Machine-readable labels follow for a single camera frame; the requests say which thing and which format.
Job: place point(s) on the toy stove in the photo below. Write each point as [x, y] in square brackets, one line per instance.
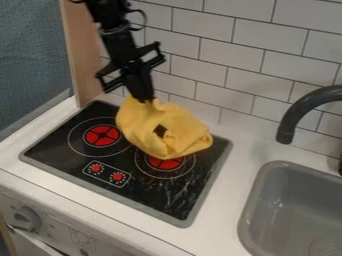
[127, 160]

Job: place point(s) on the toy sink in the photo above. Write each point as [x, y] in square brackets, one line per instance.
[291, 211]

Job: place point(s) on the tap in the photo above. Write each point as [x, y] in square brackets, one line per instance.
[302, 111]

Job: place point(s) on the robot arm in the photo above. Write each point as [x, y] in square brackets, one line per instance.
[112, 20]

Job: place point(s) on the yellow cloth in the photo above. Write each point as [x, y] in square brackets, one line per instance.
[165, 129]

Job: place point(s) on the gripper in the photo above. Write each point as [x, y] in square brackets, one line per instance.
[129, 65]

